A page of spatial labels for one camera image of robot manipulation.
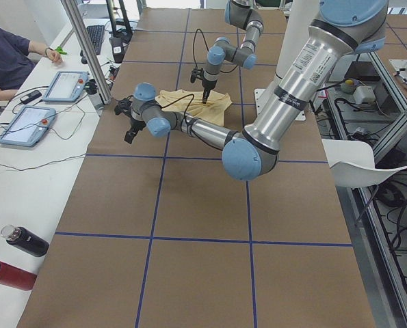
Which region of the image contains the teach pendant tablet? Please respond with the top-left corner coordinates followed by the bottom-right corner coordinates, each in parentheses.
top-left (42, 71), bottom-right (88, 103)
top-left (0, 105), bottom-right (57, 148)

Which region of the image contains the person in navy shirt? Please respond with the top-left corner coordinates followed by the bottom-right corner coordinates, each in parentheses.
top-left (0, 28), bottom-right (53, 100)

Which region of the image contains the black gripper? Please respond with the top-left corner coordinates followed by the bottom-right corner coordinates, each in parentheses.
top-left (124, 118), bottom-right (146, 144)
top-left (202, 79), bottom-right (217, 104)

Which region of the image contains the black phone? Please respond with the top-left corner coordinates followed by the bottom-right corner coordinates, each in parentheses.
top-left (20, 90), bottom-right (42, 105)

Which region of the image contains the green object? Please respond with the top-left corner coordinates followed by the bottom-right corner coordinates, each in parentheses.
top-left (55, 46), bottom-right (68, 55)

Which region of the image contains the person's hand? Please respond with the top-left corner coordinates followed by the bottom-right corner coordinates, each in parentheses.
top-left (47, 49), bottom-right (62, 64)

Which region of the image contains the aluminium frame post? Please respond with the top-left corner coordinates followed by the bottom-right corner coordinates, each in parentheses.
top-left (61, 0), bottom-right (111, 105)

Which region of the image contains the white plastic chair seat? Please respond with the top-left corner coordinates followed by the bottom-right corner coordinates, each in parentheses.
top-left (321, 139), bottom-right (407, 188)

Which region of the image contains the black water bottle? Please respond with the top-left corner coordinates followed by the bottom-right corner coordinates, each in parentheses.
top-left (0, 225), bottom-right (49, 257)

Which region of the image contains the black keyboard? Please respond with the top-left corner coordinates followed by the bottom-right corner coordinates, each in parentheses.
top-left (86, 25), bottom-right (105, 55)

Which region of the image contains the cream long-sleeve printed shirt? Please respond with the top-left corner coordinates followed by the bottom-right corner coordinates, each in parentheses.
top-left (155, 90), bottom-right (232, 126)

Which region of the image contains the upper teach pendant tablet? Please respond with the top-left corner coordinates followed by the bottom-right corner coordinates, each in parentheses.
top-left (42, 71), bottom-right (88, 103)

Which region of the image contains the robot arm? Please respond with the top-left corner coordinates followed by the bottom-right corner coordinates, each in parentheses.
top-left (124, 1), bottom-right (388, 181)
top-left (201, 1), bottom-right (264, 103)

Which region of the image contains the red cylinder bottle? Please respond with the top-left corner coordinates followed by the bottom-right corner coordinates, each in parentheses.
top-left (0, 261), bottom-right (37, 291)

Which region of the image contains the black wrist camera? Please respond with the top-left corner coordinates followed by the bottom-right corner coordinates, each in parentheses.
top-left (114, 98), bottom-right (132, 118)
top-left (190, 67), bottom-right (204, 83)

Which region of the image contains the lower teach pendant tablet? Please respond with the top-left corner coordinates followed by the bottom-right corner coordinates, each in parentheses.
top-left (0, 105), bottom-right (57, 148)

